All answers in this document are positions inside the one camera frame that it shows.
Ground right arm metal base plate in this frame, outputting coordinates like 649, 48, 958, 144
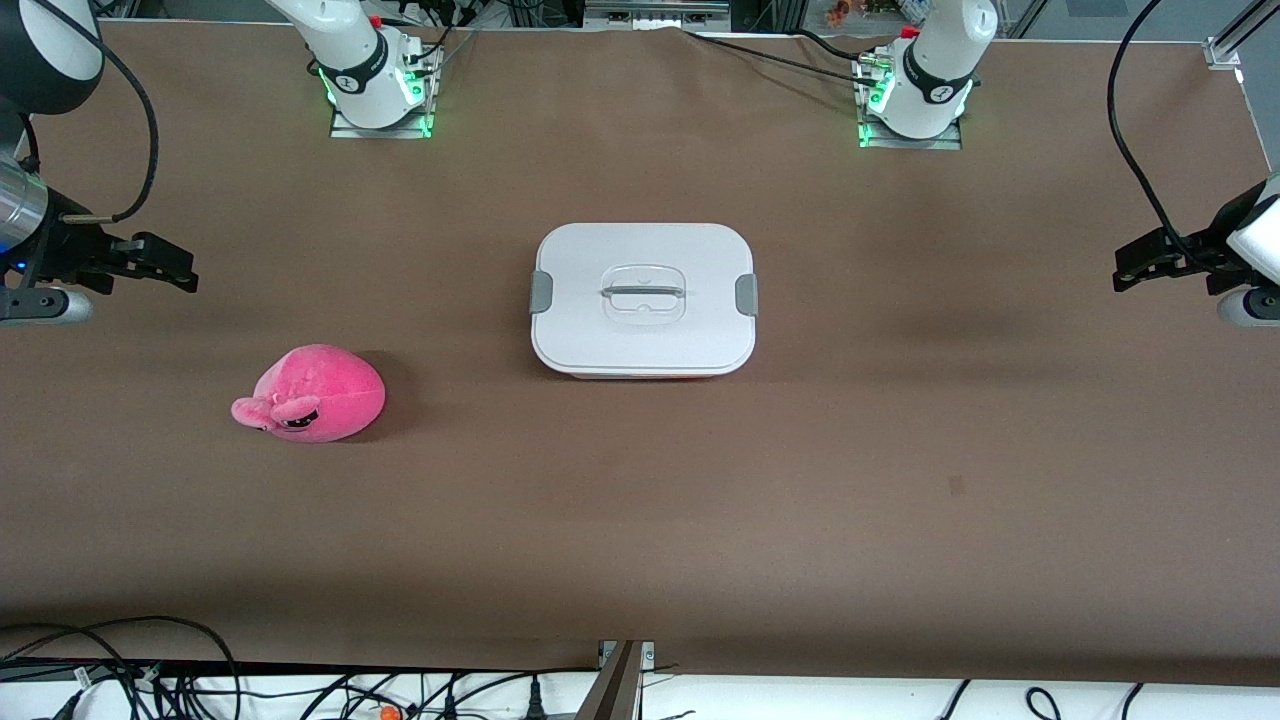
329, 40, 435, 140

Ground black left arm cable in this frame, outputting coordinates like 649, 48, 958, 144
1105, 0, 1201, 266

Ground white box lid grey clips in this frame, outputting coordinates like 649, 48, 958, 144
529, 222, 759, 379

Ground pink plastic box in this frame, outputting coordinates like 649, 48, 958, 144
545, 366, 746, 382

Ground brown table cover sheet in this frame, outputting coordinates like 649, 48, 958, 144
0, 20, 1280, 673

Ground black looped cable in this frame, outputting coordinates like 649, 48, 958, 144
0, 616, 243, 720

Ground aluminium profile post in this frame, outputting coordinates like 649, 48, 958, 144
573, 640, 657, 720

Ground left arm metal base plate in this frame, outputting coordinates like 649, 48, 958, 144
857, 50, 964, 152

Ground pink plush toy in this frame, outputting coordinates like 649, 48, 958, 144
231, 344, 388, 444

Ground metal rail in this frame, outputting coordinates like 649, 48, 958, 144
584, 0, 732, 27

